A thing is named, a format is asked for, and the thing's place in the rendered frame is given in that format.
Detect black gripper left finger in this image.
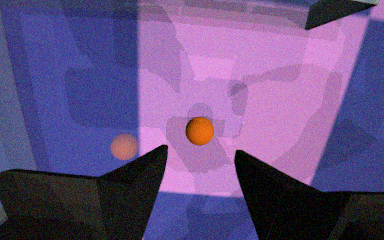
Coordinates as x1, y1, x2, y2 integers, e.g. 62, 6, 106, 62
0, 144, 168, 240

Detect low clear corner walls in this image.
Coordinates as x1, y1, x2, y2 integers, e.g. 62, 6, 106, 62
0, 0, 366, 172

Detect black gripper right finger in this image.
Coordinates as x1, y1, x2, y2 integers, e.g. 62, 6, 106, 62
234, 150, 384, 240

